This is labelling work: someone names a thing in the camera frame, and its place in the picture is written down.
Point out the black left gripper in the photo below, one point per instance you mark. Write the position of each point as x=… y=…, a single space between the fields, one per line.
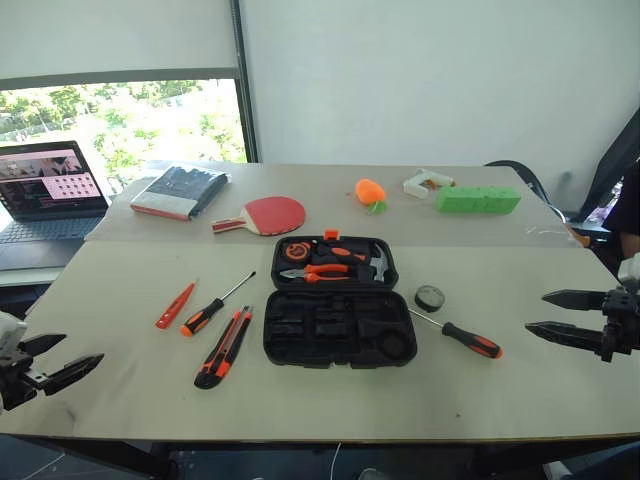
x=15 y=382

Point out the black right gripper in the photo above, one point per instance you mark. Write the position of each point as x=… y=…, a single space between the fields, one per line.
x=622 y=325

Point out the long black orange screwdriver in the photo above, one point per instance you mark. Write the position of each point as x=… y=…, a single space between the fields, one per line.
x=472 y=341
x=202 y=317

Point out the orange voltage tester pen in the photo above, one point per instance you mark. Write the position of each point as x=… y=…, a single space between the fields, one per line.
x=175 y=306

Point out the black tool case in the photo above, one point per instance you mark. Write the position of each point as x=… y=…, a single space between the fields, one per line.
x=340 y=345

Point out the small orange object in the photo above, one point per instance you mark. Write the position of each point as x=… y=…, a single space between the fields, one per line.
x=582 y=238

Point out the person in black clothes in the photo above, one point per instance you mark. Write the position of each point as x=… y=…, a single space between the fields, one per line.
x=627 y=210

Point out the black open laptop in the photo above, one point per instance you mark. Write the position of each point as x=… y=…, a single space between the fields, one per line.
x=45 y=220

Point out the black electrical tape roll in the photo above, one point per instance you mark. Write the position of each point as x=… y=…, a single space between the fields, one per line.
x=429 y=299

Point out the green rectangular block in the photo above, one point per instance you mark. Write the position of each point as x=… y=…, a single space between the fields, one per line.
x=477 y=200

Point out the black slanted stand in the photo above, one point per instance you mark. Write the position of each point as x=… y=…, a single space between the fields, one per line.
x=612 y=160

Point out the black orange utility knife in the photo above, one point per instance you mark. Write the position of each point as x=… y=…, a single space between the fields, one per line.
x=222 y=350

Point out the steel claw hammer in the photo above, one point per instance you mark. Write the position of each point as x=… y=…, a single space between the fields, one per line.
x=379 y=267

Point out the black book in plastic wrap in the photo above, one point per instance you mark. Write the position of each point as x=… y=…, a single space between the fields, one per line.
x=175 y=190

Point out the white glue gun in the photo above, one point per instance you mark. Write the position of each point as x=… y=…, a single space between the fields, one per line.
x=415 y=186

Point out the short orange black screwdriver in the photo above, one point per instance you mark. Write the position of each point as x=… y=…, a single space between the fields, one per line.
x=345 y=253

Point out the orange toy carrot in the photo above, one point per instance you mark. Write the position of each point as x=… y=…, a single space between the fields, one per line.
x=370 y=191

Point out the grey rounded shape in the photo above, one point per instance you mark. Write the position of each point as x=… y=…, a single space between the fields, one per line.
x=371 y=475

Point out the orange black tape measure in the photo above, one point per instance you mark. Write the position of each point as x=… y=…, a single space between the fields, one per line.
x=297 y=250

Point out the red table tennis paddle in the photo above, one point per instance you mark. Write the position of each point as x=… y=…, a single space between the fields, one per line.
x=277 y=212

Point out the white roller blind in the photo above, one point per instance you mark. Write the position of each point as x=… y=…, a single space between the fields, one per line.
x=115 y=35

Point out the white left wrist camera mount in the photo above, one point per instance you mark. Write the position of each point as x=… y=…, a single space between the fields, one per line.
x=9 y=332

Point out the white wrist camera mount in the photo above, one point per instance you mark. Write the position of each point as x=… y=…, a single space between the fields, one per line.
x=631 y=270
x=9 y=332

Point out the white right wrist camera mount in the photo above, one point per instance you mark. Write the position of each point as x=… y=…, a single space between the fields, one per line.
x=631 y=270

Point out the dark window frame post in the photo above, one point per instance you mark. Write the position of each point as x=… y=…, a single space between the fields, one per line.
x=245 y=80

